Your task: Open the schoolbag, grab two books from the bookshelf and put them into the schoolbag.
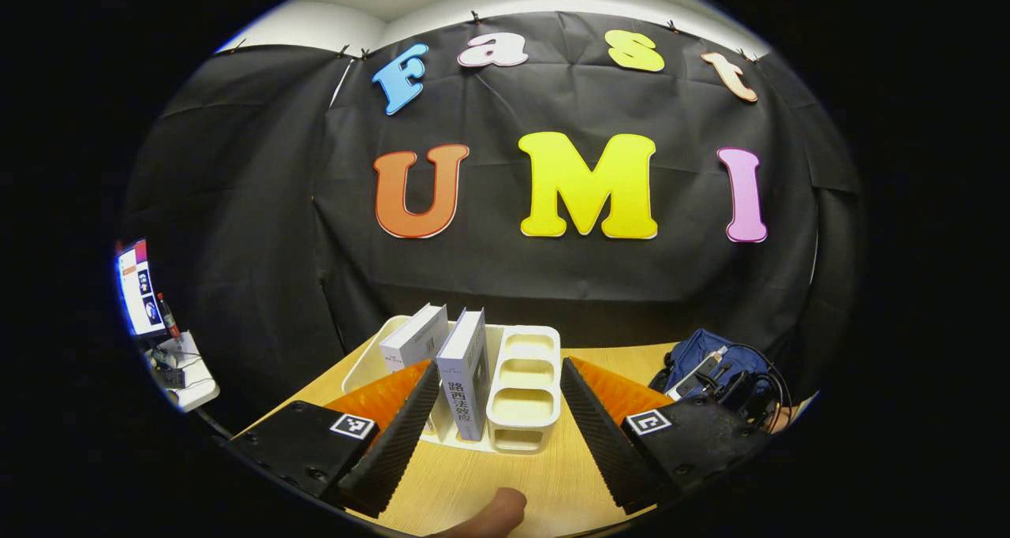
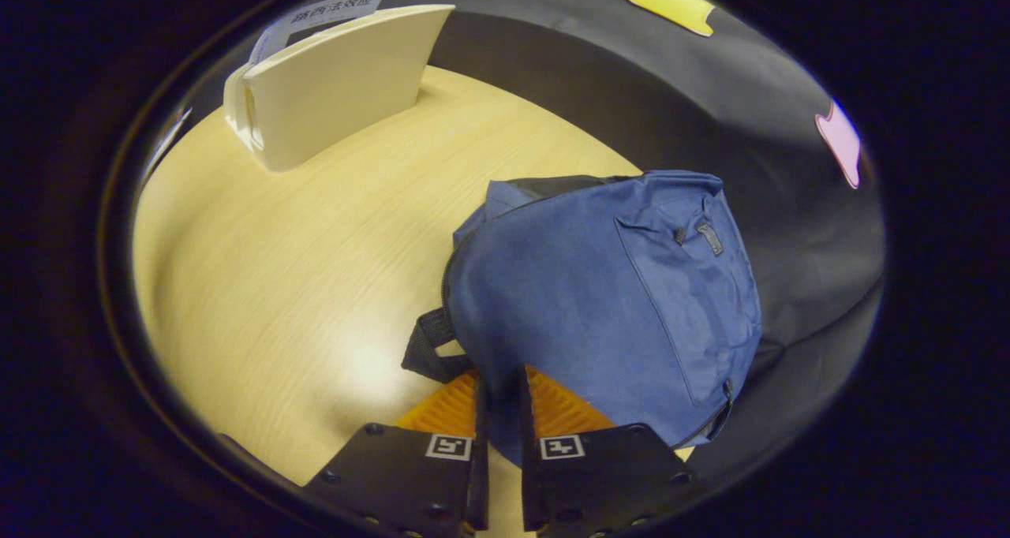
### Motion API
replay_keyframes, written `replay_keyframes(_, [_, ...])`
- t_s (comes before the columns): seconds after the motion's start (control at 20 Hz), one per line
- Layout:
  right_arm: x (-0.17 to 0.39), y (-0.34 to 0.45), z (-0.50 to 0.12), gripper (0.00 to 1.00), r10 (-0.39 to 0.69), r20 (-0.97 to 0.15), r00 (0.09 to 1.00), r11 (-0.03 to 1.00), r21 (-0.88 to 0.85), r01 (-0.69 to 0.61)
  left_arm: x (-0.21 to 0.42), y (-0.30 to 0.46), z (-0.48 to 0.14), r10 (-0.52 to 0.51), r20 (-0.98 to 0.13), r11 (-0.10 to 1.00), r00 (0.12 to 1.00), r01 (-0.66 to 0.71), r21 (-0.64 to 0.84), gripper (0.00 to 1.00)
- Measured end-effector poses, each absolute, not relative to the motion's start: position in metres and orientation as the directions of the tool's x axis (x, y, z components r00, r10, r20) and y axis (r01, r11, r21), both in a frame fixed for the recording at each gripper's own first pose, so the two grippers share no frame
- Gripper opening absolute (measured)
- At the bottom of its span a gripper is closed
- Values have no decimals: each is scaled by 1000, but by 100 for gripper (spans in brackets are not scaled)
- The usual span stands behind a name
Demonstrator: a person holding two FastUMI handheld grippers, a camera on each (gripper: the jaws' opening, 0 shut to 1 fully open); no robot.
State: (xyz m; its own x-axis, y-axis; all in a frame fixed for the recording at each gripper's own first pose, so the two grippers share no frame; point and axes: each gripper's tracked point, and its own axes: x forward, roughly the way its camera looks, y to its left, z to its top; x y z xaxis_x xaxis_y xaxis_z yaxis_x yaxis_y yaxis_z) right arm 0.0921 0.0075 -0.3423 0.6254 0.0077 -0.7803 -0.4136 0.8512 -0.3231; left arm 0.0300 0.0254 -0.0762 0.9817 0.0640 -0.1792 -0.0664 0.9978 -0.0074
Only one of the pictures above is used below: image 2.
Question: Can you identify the white covered book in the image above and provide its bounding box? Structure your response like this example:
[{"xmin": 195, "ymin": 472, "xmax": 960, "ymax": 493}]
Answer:
[{"xmin": 249, "ymin": 0, "xmax": 389, "ymax": 67}]

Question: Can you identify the white plastic bookshelf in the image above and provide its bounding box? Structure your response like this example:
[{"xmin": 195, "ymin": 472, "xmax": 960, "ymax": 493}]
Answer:
[{"xmin": 223, "ymin": 4, "xmax": 456, "ymax": 173}]

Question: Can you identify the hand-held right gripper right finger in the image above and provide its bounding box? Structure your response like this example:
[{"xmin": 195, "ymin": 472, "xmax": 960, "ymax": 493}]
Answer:
[{"xmin": 517, "ymin": 363, "xmax": 698, "ymax": 538}]

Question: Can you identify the blue schoolbag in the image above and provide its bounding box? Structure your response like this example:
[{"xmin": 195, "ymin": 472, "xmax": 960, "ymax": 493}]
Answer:
[{"xmin": 401, "ymin": 170, "xmax": 763, "ymax": 466}]

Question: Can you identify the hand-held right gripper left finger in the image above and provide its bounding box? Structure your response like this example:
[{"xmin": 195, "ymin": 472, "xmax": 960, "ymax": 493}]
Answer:
[{"xmin": 304, "ymin": 369, "xmax": 492, "ymax": 538}]

